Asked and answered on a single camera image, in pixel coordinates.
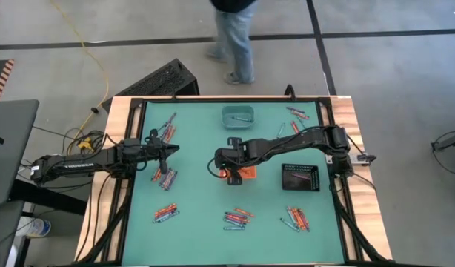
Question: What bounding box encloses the white plastic bottle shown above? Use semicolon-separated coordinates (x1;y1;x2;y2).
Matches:
15;216;52;239

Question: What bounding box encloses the black cable bundle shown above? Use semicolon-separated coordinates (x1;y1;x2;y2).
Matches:
60;128;119;159

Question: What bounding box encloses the grey desk surface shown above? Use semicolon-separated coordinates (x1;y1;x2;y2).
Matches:
0;99;41;207

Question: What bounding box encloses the computer tower case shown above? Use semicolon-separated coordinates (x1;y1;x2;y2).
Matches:
101;57;201;113

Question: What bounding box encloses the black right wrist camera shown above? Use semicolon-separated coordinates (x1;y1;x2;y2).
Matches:
214;147;233;170

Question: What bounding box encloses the black support strut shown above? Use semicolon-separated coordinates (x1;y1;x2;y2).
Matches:
74;174;134;265
333;177;393;265

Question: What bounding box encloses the teal plastic bin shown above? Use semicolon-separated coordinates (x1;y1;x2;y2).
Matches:
221;105;256;131

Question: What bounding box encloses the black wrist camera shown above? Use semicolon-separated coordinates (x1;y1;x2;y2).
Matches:
214;147;233;170
149;142;167;156

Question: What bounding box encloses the yellow power plug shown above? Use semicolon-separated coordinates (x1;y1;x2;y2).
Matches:
76;136;96;152

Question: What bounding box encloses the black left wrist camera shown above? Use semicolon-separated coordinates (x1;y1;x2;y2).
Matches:
149;142;167;156

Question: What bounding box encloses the black camera cable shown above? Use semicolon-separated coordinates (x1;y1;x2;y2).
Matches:
206;157;228;180

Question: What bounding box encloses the black plastic basket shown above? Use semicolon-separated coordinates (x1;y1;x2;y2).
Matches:
281;162;321;193

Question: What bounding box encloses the black arched handle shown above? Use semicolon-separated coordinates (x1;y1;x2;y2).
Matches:
284;84;298;102

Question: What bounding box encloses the yellow floor cable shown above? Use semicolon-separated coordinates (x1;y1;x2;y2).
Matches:
48;0;110;156

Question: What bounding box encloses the grey metal bracket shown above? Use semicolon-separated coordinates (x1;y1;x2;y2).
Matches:
347;151;378;166

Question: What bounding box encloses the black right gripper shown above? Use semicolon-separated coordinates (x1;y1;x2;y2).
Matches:
213;136;251;186

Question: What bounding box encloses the person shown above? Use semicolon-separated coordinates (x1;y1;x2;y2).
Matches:
205;0;259;86

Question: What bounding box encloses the orange plastic basket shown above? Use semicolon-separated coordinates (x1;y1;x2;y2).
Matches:
219;165;258;182

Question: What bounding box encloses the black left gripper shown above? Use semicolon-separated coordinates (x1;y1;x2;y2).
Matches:
138;128;181;175

